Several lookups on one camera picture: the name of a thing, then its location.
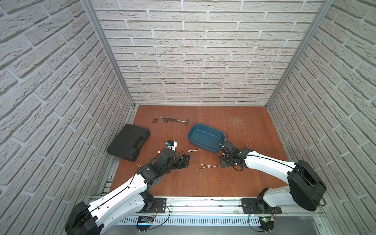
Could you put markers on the right controller board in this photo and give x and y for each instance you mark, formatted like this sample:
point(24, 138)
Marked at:
point(266, 224)

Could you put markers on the black plastic tool case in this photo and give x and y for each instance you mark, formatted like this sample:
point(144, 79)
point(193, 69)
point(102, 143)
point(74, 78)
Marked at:
point(128, 142)

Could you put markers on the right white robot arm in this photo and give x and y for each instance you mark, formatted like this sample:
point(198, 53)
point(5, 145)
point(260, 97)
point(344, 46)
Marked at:
point(304, 187)

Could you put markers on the small black-handled hammer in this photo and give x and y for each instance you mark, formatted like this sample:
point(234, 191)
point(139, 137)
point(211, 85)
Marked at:
point(186, 122)

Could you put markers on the left controller board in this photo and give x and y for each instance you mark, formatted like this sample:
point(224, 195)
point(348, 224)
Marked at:
point(144, 223)

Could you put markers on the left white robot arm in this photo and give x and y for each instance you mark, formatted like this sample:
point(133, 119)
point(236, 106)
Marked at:
point(97, 217)

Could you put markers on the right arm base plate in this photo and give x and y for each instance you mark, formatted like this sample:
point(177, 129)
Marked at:
point(254, 205)

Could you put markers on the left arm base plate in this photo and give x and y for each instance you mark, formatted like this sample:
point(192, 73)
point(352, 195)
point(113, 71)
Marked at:
point(157, 205)

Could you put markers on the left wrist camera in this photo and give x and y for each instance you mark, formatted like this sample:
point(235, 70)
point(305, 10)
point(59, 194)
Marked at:
point(171, 145)

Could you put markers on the teal plastic storage box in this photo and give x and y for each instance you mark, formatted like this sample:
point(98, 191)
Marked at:
point(206, 138)

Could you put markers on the controller board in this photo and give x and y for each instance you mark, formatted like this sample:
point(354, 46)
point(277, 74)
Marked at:
point(266, 224)
point(144, 223)

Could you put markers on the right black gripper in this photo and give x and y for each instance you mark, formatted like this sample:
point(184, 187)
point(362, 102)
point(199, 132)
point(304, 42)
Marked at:
point(222, 160)

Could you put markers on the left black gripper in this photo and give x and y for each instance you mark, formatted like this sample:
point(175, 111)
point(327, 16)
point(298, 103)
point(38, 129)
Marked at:
point(179, 161)

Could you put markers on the aluminium front rail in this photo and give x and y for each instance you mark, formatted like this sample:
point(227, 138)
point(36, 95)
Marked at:
point(215, 211)

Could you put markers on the black-handled scissors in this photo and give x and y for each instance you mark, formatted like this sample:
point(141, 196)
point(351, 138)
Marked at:
point(160, 117)

